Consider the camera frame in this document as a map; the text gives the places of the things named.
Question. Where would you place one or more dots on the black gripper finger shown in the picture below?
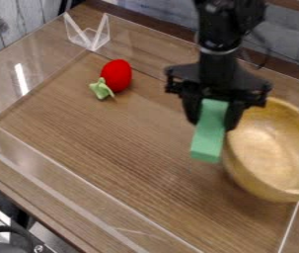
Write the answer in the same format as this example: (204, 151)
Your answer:
(191, 103)
(233, 114)

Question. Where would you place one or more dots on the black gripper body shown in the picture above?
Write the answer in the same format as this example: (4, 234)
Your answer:
(217, 78)

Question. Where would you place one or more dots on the green rectangular block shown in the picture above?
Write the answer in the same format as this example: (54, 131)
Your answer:
(209, 131)

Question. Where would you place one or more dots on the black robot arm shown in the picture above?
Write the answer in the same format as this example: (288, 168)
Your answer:
(224, 22)

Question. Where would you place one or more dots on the light wooden bowl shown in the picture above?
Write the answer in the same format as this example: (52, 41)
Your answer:
(260, 155)

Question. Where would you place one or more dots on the red plush strawberry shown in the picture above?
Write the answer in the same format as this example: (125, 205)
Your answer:
(113, 80)

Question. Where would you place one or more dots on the clear acrylic enclosure wall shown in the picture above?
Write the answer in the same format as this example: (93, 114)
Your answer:
(99, 168)

